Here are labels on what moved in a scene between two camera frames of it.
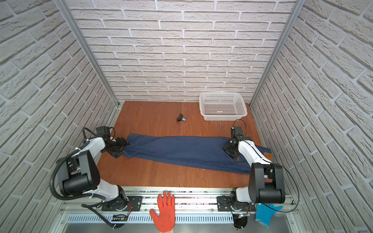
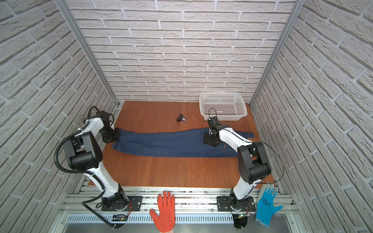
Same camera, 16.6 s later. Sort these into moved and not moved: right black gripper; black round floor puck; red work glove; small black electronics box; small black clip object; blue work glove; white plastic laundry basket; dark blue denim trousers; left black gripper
Moved: dark blue denim trousers; left black gripper; right black gripper
Not moved: black round floor puck; white plastic laundry basket; red work glove; small black clip object; blue work glove; small black electronics box
